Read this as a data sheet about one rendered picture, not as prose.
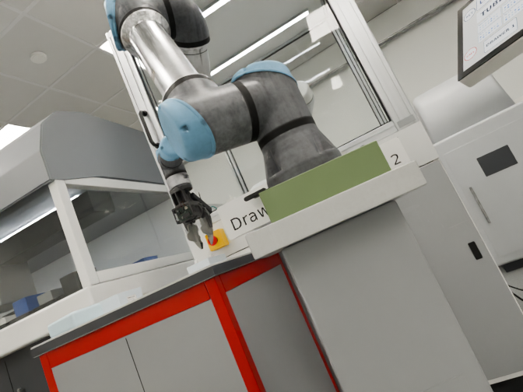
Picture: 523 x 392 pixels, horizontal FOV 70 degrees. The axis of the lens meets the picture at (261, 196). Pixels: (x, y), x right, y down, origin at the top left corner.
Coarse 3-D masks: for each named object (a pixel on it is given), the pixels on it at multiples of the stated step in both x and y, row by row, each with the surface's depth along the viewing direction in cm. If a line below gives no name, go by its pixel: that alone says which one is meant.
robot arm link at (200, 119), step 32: (128, 0) 85; (160, 0) 87; (128, 32) 83; (160, 32) 80; (160, 64) 73; (192, 96) 63; (224, 96) 64; (192, 128) 61; (224, 128) 63; (192, 160) 66
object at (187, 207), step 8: (184, 184) 122; (176, 192) 120; (184, 192) 123; (176, 200) 121; (184, 200) 120; (192, 200) 125; (176, 208) 120; (184, 208) 118; (192, 208) 119; (200, 208) 123; (184, 216) 118; (192, 216) 118; (200, 216) 123
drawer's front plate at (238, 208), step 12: (252, 192) 113; (228, 204) 116; (240, 204) 114; (252, 204) 113; (228, 216) 115; (240, 216) 114; (264, 216) 112; (228, 228) 115; (240, 228) 114; (252, 228) 113
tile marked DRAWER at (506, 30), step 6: (516, 18) 95; (510, 24) 96; (516, 24) 94; (498, 30) 99; (504, 30) 97; (510, 30) 95; (492, 36) 101; (498, 36) 98; (504, 36) 96; (486, 42) 102; (492, 42) 100; (498, 42) 97; (486, 48) 101
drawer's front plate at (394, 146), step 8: (384, 144) 132; (392, 144) 131; (400, 144) 130; (384, 152) 132; (392, 152) 131; (400, 152) 130; (392, 160) 131; (400, 160) 130; (408, 160) 129; (392, 168) 131
